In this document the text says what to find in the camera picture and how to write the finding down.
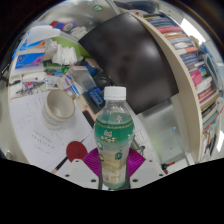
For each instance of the green-labelled clear drink bottle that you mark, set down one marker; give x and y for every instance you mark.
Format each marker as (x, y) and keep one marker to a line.
(114, 143)

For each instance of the wall shelf with books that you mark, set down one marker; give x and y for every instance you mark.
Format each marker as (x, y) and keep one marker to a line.
(190, 100)

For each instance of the white tissue stack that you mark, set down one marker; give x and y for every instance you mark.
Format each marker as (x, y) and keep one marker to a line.
(65, 55)

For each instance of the white paper sheet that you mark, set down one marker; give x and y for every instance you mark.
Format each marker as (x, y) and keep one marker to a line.
(30, 133)

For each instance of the blue round tin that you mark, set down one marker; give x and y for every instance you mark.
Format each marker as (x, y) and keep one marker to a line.
(91, 66)

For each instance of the blue circuit board box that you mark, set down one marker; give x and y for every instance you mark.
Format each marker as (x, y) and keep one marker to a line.
(96, 96)

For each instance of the dark pencil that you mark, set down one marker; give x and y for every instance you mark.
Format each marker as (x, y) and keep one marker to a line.
(60, 164)

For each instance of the flat round red coaster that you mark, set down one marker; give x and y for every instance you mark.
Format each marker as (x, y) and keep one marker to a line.
(76, 151)

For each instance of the white wall socket strip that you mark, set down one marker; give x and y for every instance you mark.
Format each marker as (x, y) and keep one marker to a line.
(141, 138)

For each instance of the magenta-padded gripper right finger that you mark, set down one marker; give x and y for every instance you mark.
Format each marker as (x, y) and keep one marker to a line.
(146, 173)

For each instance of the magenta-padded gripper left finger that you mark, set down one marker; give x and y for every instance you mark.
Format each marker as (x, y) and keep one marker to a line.
(80, 173)

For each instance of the black computer monitor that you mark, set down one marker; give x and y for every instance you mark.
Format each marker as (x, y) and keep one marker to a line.
(133, 60)

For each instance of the clear plastic box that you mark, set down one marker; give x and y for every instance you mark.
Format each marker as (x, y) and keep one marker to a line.
(81, 77)

